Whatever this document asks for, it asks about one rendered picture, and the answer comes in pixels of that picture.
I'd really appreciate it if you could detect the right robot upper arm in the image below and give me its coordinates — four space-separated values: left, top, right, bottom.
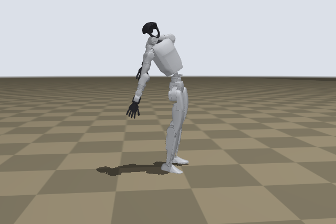
140 49 155 82

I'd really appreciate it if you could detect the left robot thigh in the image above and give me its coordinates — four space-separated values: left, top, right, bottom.
170 87 188 126

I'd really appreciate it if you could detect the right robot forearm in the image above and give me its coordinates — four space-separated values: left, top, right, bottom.
133 74 149 103

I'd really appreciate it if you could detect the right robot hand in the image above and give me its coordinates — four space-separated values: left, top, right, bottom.
127 96 141 119

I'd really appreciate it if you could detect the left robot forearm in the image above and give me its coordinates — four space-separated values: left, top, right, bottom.
145 41 153 52

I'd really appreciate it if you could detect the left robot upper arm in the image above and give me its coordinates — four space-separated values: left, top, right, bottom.
148 34 175 45

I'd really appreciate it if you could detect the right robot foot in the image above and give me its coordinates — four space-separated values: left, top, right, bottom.
161 163 183 174

